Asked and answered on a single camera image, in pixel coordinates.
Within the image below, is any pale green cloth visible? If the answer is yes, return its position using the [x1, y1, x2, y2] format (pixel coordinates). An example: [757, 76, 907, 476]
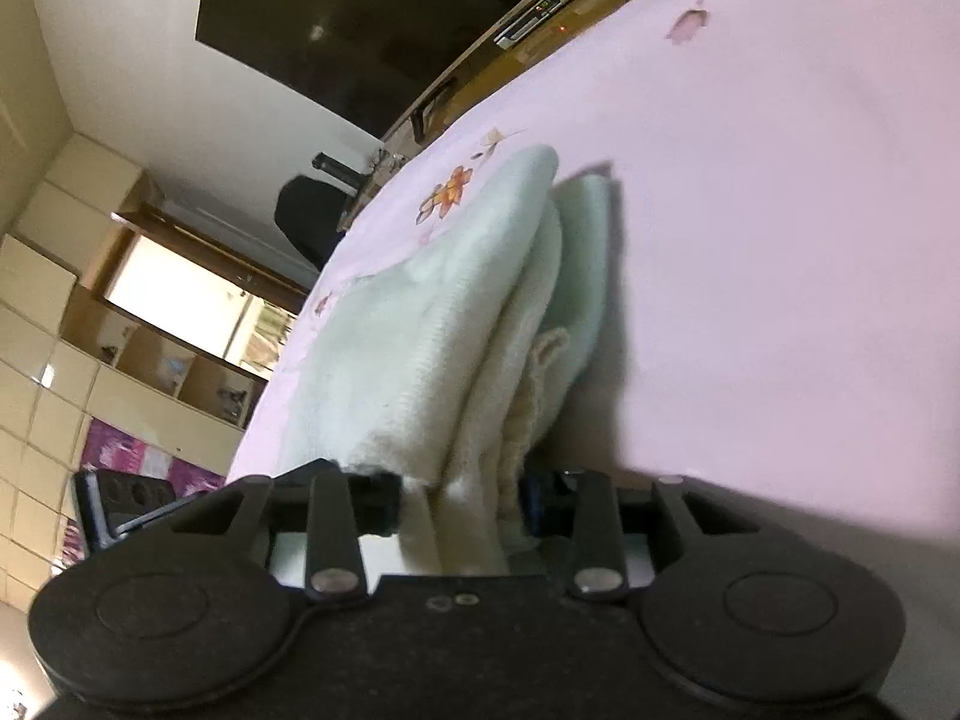
[278, 146, 612, 575]

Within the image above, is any black chair with clothes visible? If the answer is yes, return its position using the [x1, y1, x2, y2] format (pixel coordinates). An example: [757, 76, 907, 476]
[274, 174, 350, 271]

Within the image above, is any pink floral bed sheet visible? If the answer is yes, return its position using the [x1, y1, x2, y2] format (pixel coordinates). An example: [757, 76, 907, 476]
[224, 0, 960, 564]

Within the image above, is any large black television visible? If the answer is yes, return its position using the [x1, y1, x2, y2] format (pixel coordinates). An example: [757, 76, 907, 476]
[195, 0, 526, 137]

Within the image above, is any silver set-top box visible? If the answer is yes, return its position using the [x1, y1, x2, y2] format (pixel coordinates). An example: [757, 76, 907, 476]
[493, 0, 571, 50]

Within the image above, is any wooden TV stand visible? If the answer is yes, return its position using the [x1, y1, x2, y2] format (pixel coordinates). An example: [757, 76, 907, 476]
[377, 0, 752, 145]

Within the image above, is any cream wall cabinet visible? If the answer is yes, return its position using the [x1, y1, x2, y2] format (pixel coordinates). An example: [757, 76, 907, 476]
[2, 133, 263, 611]

